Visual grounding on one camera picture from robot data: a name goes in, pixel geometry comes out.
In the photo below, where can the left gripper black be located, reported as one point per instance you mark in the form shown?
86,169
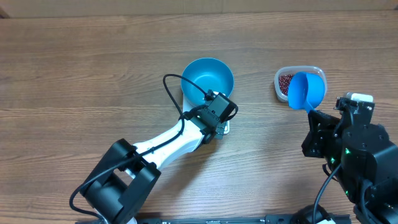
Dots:
221,130

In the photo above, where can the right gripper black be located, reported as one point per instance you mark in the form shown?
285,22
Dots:
319,134

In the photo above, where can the blue plastic scoop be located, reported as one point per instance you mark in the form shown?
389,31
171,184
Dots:
306,91

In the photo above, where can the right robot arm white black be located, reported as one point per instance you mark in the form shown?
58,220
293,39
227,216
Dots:
360,157

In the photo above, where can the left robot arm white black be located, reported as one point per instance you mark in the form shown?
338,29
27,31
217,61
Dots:
119,184

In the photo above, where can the white kitchen scale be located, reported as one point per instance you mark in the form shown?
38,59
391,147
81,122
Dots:
188,105

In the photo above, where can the blue bowl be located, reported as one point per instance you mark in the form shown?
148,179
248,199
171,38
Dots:
208,74

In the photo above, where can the clear plastic container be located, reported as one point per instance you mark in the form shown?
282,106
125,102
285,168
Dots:
293,70

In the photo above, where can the red beans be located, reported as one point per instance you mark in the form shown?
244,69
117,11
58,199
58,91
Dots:
284,82

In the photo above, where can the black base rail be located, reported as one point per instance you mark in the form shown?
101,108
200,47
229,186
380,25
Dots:
268,219

